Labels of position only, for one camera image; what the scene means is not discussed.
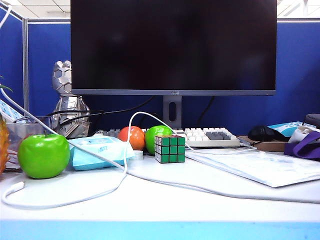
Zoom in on thin white Type-C cable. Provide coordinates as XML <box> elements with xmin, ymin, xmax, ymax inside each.
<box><xmin>1</xmin><ymin>111</ymin><xmax>258</xmax><ymax>210</ymax></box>

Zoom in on small green apple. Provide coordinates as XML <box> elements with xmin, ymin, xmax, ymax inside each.
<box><xmin>144</xmin><ymin>125</ymin><xmax>173</xmax><ymax>156</ymax></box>

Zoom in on orange fruit beside keyboard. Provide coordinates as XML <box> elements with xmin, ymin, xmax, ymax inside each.
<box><xmin>117</xmin><ymin>125</ymin><xmax>147</xmax><ymax>151</ymax></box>

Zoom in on Rubik's cube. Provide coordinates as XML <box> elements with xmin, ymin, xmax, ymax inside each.
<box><xmin>154</xmin><ymin>134</ymin><xmax>187</xmax><ymax>165</ymax></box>

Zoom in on white and grey keyboard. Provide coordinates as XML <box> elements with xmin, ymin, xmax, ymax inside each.
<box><xmin>94</xmin><ymin>126</ymin><xmax>241</xmax><ymax>148</ymax></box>

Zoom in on black AOC computer monitor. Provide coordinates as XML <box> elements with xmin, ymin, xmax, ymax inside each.
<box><xmin>70</xmin><ymin>0</ymin><xmax>278</xmax><ymax>130</ymax></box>

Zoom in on light blue wet wipes pack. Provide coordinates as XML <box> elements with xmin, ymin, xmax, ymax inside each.
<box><xmin>67</xmin><ymin>136</ymin><xmax>136</xmax><ymax>171</ymax></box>

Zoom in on silver faceted figurine statue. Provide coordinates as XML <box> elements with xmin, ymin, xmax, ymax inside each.
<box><xmin>51</xmin><ymin>60</ymin><xmax>91</xmax><ymax>140</ymax></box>

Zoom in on black computer mouse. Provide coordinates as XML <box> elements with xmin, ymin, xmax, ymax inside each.
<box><xmin>247</xmin><ymin>124</ymin><xmax>277</xmax><ymax>142</ymax></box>

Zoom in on brown cardboard sheet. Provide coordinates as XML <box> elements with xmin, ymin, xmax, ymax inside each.
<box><xmin>236</xmin><ymin>135</ymin><xmax>291</xmax><ymax>152</ymax></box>

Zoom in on clear plastic document bag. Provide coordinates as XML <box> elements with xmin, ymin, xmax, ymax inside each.
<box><xmin>185</xmin><ymin>150</ymin><xmax>320</xmax><ymax>188</ymax></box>

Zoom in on large green apple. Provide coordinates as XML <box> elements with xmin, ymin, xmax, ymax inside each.
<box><xmin>17</xmin><ymin>131</ymin><xmax>71</xmax><ymax>180</ymax></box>

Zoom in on teal and white packet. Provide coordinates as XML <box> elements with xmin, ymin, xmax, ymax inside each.
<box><xmin>266</xmin><ymin>121</ymin><xmax>310</xmax><ymax>138</ymax></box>

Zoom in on white cup-shaped object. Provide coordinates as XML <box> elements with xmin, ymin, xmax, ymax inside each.
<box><xmin>287</xmin><ymin>124</ymin><xmax>320</xmax><ymax>144</ymax></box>

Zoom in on clear glass bowl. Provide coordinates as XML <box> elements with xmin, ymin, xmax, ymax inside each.
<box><xmin>4</xmin><ymin>122</ymin><xmax>51</xmax><ymax>175</ymax></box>

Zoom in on white power strip blue sockets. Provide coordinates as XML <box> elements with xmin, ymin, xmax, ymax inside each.
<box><xmin>0</xmin><ymin>99</ymin><xmax>25</xmax><ymax>123</ymax></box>

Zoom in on dark grey case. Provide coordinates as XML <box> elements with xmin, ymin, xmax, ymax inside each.
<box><xmin>303</xmin><ymin>113</ymin><xmax>320</xmax><ymax>130</ymax></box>

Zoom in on thin black cable loop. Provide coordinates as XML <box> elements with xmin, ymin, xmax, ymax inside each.
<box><xmin>139</xmin><ymin>112</ymin><xmax>161</xmax><ymax>128</ymax></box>

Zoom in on black power cable with plug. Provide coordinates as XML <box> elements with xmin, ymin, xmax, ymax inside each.
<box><xmin>44</xmin><ymin>96</ymin><xmax>155</xmax><ymax>118</ymax></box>

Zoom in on black monitor cable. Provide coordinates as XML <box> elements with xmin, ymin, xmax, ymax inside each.
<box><xmin>196</xmin><ymin>96</ymin><xmax>216</xmax><ymax>127</ymax></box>

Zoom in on thick white power cable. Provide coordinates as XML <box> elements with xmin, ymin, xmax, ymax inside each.
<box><xmin>0</xmin><ymin>87</ymin><xmax>320</xmax><ymax>204</ymax></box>

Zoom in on black cable around figurine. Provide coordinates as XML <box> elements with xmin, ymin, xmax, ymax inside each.
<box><xmin>59</xmin><ymin>113</ymin><xmax>105</xmax><ymax>131</ymax></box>

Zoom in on black mouse cable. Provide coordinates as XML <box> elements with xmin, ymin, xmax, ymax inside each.
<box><xmin>239</xmin><ymin>139</ymin><xmax>266</xmax><ymax>148</ymax></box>

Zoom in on purple cloth strap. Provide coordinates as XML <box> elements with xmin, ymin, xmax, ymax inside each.
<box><xmin>283</xmin><ymin>131</ymin><xmax>320</xmax><ymax>162</ymax></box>

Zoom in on white power strip cord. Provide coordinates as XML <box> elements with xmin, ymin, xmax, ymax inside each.
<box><xmin>0</xmin><ymin>4</ymin><xmax>13</xmax><ymax>29</ymax></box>

